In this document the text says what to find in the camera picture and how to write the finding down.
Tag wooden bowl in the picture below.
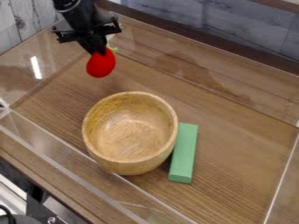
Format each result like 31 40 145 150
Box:
82 91 180 175

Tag black metal bracket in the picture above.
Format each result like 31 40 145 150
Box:
26 195 69 224

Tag green rectangular block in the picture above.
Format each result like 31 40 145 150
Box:
169 122 200 184

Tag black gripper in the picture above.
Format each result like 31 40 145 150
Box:
53 16 122 56

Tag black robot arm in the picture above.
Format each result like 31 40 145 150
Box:
53 0 122 55

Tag black cable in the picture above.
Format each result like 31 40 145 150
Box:
0 204 19 224

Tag clear acrylic tray walls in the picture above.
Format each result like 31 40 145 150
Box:
0 18 299 224

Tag red plush fruit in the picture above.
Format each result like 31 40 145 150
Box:
87 47 117 78

